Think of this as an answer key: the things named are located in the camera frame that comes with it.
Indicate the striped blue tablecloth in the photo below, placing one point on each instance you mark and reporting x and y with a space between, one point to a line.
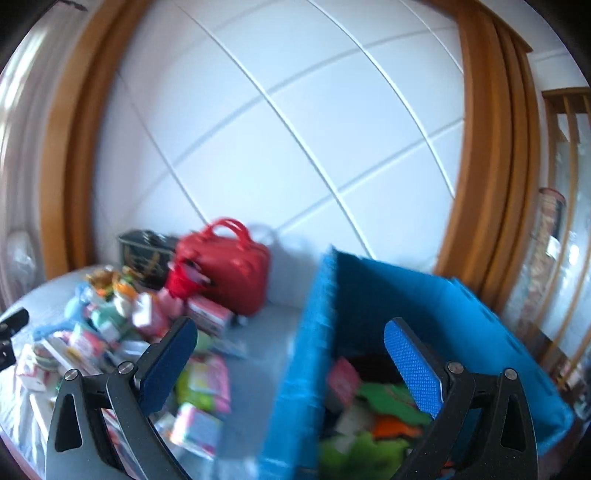
268 337

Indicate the pale curtain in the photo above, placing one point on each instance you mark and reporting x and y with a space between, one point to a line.
23 138

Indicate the brown bear plush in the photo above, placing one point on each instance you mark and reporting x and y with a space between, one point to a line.
99 278

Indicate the wooden door frame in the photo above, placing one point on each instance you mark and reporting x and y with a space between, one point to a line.
64 161
489 184

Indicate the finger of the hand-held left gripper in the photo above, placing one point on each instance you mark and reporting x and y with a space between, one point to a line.
14 321
4 353

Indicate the pink white carton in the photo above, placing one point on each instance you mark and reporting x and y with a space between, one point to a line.
212 316

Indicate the blue plastic crate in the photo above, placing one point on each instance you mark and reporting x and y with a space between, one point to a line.
300 369

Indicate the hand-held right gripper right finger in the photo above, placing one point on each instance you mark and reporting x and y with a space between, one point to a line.
415 364

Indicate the light blue plastic toy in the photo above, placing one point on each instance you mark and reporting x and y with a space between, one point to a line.
48 330

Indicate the white plastic bag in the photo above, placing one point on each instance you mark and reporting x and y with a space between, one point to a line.
21 258

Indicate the black printed box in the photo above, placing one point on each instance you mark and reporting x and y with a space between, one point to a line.
143 258

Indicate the pink green printed packet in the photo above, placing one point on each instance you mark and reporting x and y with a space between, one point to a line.
210 378

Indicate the wooden slatted rack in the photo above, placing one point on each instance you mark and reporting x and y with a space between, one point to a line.
570 138

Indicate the green white round plush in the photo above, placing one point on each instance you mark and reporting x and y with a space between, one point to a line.
355 454

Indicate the red small suitcase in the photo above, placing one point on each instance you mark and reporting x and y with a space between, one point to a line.
221 272

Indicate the pastel printed packet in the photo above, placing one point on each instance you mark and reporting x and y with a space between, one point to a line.
196 429

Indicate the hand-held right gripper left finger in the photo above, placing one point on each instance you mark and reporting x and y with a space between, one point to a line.
166 369

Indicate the green plush cloth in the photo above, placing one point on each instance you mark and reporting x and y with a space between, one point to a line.
392 404

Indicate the pink pig plush blue shirt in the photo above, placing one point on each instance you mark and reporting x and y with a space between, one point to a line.
81 300

